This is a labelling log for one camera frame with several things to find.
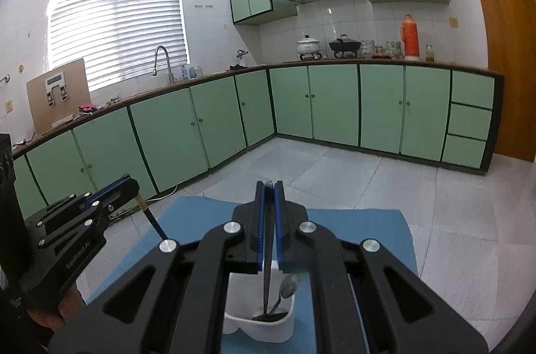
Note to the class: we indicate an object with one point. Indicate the pink cloth on counter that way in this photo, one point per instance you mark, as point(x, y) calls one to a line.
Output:
point(87, 108)

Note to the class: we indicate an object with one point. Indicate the black chopstick gold band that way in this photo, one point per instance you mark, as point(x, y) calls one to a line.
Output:
point(142, 204)

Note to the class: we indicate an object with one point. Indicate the black wok with lid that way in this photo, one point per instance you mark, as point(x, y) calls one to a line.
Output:
point(345, 47)

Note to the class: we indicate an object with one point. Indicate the slim silver spoon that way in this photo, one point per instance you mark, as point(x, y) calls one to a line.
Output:
point(289, 285)

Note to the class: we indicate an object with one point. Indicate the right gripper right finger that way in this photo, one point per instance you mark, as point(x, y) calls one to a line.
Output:
point(365, 299)

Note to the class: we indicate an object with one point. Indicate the white double utensil holder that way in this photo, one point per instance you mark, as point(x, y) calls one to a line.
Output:
point(244, 306)

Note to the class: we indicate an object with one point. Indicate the person's left hand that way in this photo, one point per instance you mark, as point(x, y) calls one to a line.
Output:
point(54, 318)

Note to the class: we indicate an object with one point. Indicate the blue tablecloth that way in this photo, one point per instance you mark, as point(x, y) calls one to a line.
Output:
point(189, 218)

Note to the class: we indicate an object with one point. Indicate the green lower kitchen cabinets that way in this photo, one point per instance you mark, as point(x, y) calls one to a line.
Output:
point(427, 113)

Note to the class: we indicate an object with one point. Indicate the patterned ceramic jar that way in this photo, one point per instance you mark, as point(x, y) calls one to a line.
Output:
point(394, 49)
point(368, 48)

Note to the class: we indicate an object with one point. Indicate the small glass jar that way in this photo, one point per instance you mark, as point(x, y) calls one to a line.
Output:
point(429, 53)

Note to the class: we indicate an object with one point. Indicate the white window blinds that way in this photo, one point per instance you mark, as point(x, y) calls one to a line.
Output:
point(117, 39)

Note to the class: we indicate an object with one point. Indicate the black plastic spoon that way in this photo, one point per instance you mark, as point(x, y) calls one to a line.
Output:
point(264, 317)

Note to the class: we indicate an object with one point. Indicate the orange thermos flask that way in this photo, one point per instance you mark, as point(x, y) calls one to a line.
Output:
point(410, 39)

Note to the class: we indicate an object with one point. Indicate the cardboard box with label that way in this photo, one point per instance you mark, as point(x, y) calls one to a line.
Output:
point(55, 96)

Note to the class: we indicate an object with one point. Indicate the wooden door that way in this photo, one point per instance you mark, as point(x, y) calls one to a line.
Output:
point(510, 32)

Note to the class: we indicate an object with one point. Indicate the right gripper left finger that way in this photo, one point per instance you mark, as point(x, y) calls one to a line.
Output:
point(173, 299)

